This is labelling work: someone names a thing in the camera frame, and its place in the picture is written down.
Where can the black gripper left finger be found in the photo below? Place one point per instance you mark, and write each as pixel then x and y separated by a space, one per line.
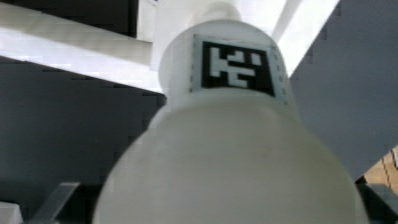
pixel 54 204

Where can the white block at left edge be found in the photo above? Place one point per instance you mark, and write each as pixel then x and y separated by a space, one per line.
pixel 10 213

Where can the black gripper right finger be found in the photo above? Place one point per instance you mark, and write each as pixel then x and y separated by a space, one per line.
pixel 381 213

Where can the white table edge rail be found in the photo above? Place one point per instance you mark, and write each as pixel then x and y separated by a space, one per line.
pixel 70 46

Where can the white lamp bulb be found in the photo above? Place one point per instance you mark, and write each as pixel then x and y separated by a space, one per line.
pixel 227 166

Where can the white side rail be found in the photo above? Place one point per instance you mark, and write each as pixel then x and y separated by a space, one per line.
pixel 291 19

